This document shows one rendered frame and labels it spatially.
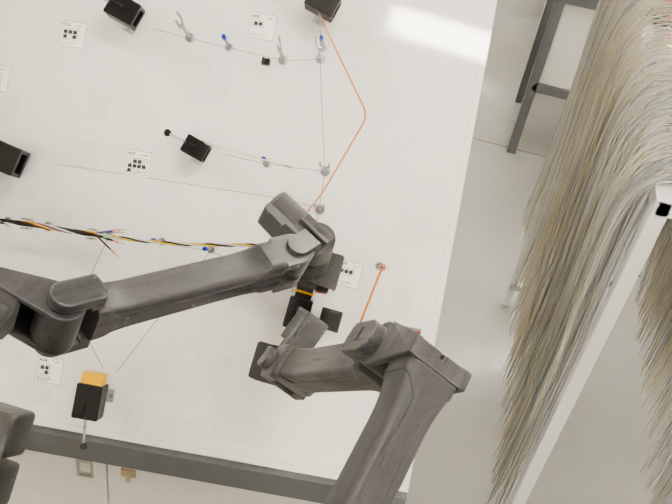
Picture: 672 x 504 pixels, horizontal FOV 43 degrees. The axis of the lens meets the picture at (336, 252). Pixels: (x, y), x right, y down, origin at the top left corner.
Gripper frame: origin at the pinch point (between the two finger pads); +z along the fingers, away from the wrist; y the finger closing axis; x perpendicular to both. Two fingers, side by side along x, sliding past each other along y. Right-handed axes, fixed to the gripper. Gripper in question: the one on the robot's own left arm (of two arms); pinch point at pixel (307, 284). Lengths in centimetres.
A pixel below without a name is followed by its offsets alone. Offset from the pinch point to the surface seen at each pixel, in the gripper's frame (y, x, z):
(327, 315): -5.1, 1.7, 7.4
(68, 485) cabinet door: 37, 39, 45
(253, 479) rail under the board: -0.2, 31.4, 23.8
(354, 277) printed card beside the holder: -8.1, -6.2, 4.8
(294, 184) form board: 7.6, -18.7, -1.0
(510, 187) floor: -75, -162, 200
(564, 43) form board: -79, -218, 157
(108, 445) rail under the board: 27.7, 32.8, 22.7
